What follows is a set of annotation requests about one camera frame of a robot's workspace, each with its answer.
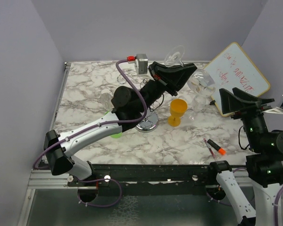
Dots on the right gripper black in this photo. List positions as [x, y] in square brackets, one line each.
[240, 100]

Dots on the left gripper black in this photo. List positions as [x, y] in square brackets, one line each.
[176, 76]

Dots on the clear wine glass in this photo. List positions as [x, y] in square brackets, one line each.
[197, 105]
[200, 82]

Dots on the clear tall glass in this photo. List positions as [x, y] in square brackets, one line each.
[105, 100]

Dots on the green plastic wine glass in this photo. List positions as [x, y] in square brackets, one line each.
[115, 134]

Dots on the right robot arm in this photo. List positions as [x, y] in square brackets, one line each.
[264, 167]

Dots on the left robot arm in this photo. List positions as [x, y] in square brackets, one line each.
[130, 106]

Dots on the chrome wine glass rack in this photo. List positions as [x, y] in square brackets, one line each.
[150, 122]

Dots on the right orange plastic goblet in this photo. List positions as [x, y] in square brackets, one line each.
[178, 107]

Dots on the red pen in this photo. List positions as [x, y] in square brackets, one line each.
[209, 148]

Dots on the black orange highlighter marker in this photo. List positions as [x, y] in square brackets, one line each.
[217, 147]

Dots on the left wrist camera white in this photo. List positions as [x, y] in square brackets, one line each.
[141, 64]

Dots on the small whiteboard yellow frame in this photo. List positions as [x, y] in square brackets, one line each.
[233, 68]

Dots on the black front rail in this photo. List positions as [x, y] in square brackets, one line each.
[148, 180]

